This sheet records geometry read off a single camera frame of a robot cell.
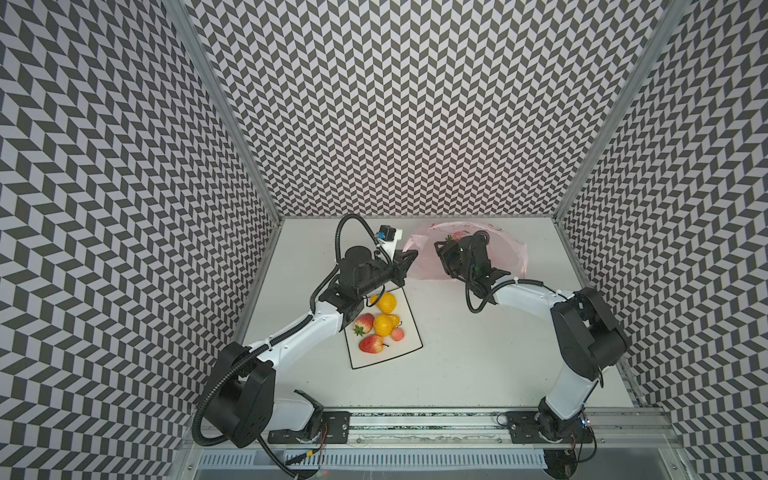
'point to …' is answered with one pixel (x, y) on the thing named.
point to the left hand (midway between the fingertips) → (418, 254)
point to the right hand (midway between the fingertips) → (433, 252)
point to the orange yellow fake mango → (386, 302)
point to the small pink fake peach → (397, 334)
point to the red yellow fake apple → (372, 344)
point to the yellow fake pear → (385, 323)
